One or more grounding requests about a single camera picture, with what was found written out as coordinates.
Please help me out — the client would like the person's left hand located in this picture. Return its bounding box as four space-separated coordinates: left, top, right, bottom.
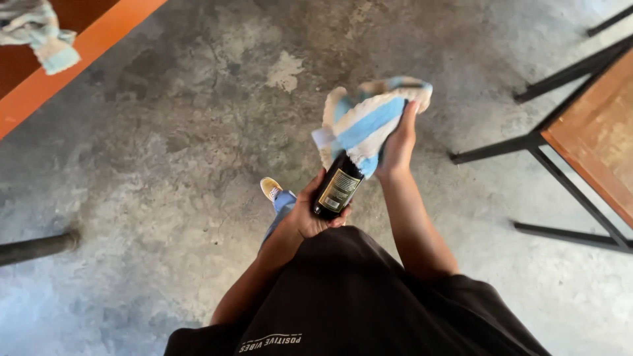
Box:
289 168 352 240

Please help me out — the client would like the person's right hand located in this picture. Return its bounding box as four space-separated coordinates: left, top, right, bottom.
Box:
375 100 420 182

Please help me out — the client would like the blue white striped cloth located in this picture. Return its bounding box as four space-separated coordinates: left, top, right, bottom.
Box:
311 75 433 180

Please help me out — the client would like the dark glass bottle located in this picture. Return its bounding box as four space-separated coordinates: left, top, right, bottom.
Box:
311 150 366 222

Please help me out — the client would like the person's tan shoe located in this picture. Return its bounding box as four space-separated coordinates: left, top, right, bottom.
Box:
260 177 284 203

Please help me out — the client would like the person's blue jeans leg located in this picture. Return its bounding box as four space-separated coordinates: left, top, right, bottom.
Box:
258 190 298 254

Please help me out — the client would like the person's black shirt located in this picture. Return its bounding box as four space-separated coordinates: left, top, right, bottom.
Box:
164 226 553 356

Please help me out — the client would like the orange edged wooden table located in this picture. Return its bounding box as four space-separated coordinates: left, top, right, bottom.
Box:
0 0 169 140

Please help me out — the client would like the crumpled blue white cloth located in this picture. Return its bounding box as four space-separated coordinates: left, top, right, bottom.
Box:
0 0 82 76

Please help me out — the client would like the dark metal table leg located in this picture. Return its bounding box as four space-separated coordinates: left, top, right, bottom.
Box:
0 230 81 268

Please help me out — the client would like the wooden table with black frame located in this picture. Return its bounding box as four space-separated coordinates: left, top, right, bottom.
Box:
448 5 633 255

